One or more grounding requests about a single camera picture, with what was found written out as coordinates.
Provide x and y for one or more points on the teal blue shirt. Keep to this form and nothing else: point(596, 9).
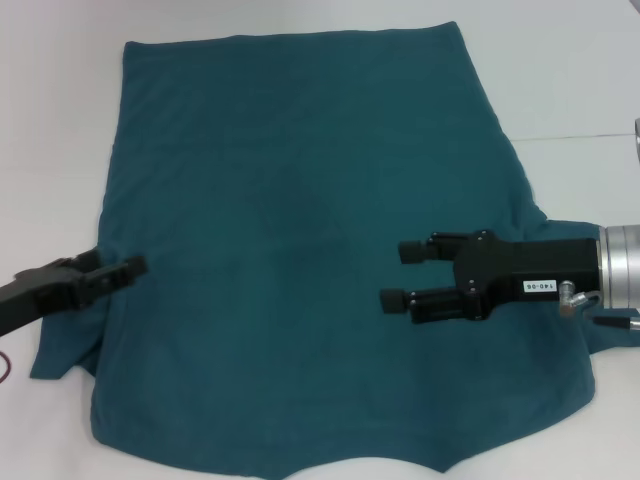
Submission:
point(300, 150)

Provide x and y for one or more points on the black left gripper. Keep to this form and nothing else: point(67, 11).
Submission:
point(35, 297)

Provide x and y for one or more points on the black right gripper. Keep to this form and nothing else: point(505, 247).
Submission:
point(525, 265)

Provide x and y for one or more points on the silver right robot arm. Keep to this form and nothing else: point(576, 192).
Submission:
point(620, 265)

